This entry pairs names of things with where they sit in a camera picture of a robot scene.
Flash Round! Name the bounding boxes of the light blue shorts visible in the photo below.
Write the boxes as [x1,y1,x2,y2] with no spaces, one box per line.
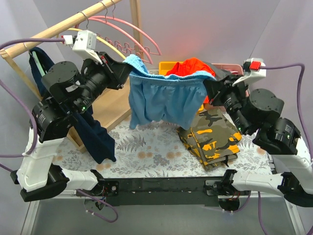
[124,54,216,130]

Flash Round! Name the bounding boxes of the yellow hanger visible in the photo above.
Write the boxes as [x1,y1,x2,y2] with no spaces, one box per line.
[66,11,128,61]

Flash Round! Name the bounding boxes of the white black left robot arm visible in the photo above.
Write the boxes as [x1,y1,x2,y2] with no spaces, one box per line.
[10,52,132,202]

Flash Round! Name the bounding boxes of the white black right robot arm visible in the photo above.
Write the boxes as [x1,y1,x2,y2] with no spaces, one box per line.
[204,58,313,208]

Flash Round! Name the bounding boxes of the grey shorts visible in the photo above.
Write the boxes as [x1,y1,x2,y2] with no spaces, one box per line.
[205,61,232,79]

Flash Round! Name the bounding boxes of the orange shorts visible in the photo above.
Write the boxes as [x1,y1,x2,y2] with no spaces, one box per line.
[161,57,216,108]

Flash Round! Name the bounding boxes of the rear pink hanger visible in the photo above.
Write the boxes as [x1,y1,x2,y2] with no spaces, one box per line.
[87,0,162,56]

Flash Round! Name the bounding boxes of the camouflage shorts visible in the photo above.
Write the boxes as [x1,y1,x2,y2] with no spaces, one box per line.
[177,108,242,171]

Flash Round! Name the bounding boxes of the light green hanger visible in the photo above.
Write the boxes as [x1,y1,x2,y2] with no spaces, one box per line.
[28,51,46,76]

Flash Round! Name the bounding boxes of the navy blue shorts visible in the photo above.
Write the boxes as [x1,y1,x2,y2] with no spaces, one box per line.
[29,47,116,164]

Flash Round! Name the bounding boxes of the pink divided tray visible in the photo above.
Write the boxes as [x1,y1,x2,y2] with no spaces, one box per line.
[207,63,244,82]

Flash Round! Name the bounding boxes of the wooden clothes rack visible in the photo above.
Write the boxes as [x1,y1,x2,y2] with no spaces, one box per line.
[0,0,131,155]

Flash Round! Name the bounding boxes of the yellow plastic tray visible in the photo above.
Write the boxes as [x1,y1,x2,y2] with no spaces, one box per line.
[158,61,178,75]

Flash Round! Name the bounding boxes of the floral table mat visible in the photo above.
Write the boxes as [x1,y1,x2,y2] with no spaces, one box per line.
[53,117,272,178]

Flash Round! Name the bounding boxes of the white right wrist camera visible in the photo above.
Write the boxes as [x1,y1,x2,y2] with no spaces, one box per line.
[232,58,267,87]

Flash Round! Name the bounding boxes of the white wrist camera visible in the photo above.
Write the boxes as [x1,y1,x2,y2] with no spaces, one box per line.
[61,30,103,64]
[232,58,267,87]

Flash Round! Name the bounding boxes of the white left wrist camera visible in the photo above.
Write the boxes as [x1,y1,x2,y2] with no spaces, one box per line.
[61,30,103,64]

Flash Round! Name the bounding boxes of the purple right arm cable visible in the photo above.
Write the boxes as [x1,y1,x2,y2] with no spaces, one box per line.
[200,63,313,235]

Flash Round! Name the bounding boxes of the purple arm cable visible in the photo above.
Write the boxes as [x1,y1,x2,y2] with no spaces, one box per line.
[0,37,119,223]
[200,63,313,235]

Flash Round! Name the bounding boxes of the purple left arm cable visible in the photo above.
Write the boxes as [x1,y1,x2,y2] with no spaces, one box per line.
[0,37,119,223]

